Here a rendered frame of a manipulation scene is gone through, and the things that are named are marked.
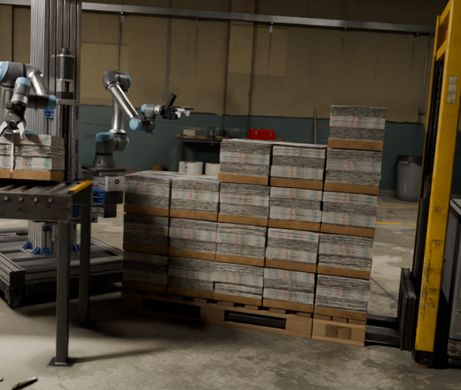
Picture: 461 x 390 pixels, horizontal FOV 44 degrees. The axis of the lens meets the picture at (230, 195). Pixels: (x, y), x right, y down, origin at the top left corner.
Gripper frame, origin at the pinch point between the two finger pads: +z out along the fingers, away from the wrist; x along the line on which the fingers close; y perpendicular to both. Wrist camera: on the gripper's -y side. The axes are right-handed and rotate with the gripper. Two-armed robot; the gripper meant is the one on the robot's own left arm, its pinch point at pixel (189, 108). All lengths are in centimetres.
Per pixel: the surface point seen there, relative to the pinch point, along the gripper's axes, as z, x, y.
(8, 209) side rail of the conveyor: -13, 140, 32
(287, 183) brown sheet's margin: 80, 31, 34
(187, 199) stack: 24, 44, 46
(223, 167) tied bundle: 44, 37, 27
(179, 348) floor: 45, 91, 112
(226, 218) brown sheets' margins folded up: 47, 41, 56
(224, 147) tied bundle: 44, 36, 16
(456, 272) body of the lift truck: 170, 32, 69
